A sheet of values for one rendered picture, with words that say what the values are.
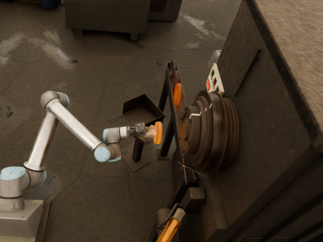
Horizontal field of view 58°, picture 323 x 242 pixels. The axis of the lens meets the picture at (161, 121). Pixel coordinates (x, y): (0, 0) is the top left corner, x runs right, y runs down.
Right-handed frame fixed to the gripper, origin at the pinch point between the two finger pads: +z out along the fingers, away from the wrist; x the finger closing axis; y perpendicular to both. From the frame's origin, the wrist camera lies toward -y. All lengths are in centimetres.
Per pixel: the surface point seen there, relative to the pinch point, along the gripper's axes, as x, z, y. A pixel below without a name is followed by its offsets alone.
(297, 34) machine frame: -11, 71, 74
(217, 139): -35, 33, 35
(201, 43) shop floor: 228, 62, -108
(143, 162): 25, -23, -80
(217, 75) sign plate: 17, 42, 29
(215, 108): -21, 34, 42
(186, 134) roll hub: -24.0, 17.8, 26.0
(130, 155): 32, -35, -77
